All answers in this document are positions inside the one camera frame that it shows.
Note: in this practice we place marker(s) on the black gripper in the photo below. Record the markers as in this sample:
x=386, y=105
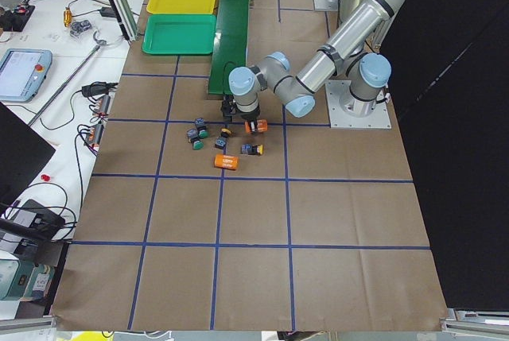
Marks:
x=249, y=116

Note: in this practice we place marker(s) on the orange 4680 cylinder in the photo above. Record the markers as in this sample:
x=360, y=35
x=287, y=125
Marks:
x=262, y=126
x=224, y=161

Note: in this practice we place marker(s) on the green push button upper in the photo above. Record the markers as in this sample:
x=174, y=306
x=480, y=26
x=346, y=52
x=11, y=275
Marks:
x=201, y=127

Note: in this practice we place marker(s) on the green push button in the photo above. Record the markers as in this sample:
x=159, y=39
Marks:
x=201, y=127
x=194, y=139

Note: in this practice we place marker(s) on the green push button lower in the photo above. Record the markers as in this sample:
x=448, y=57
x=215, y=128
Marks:
x=194, y=139

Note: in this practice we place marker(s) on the green conveyor belt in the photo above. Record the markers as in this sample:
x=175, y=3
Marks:
x=230, y=43

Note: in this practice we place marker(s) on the green plastic tray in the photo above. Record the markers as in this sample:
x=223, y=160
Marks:
x=179, y=34

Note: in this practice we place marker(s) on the metal rod stand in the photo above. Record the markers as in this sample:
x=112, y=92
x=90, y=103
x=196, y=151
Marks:
x=99, y=43

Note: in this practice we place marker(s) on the black power adapter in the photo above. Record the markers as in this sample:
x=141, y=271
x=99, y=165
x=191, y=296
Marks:
x=107, y=12

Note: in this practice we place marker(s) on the gold power resistor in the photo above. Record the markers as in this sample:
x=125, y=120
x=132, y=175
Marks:
x=67, y=17

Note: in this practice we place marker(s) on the small red button cap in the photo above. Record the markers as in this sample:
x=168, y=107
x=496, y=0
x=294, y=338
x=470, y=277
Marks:
x=45, y=177

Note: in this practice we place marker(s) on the black monitor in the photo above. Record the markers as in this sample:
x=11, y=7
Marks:
x=24, y=153

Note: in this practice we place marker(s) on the blue teach pendant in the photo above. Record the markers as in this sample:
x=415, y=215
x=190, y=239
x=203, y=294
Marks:
x=23, y=70

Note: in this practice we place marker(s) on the green power supply box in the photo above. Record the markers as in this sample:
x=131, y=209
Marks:
x=24, y=280

